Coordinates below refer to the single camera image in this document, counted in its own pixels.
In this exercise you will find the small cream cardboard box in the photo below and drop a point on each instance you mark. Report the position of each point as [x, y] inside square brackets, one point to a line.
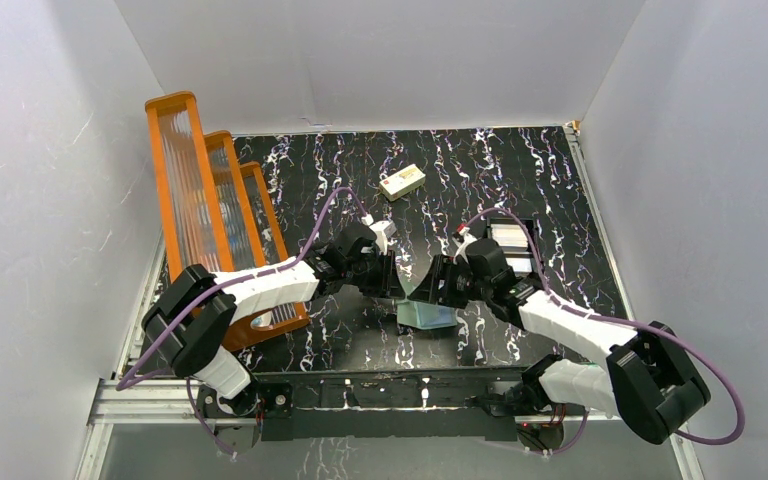
[402, 182]

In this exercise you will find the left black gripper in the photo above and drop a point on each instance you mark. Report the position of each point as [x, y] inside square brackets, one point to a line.
[382, 273]

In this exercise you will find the mint green card holder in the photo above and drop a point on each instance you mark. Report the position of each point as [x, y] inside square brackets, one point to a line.
[424, 316]

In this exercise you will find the silver credit card in tray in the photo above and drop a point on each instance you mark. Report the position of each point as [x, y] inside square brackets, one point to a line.
[514, 244]

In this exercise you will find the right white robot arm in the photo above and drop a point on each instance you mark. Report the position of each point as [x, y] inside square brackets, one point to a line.
[638, 375]

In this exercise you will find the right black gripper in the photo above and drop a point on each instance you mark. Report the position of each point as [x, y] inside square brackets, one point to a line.
[441, 267]

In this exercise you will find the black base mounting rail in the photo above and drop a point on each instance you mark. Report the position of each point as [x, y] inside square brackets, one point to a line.
[489, 403]

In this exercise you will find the orange acrylic file rack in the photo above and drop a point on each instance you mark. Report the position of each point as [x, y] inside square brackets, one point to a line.
[214, 209]

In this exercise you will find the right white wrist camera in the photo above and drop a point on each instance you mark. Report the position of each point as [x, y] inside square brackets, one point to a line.
[463, 238]

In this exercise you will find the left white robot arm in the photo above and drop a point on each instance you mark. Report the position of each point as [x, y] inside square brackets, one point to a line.
[188, 323]

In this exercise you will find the black card tray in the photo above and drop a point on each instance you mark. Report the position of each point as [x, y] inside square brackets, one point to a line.
[529, 229]

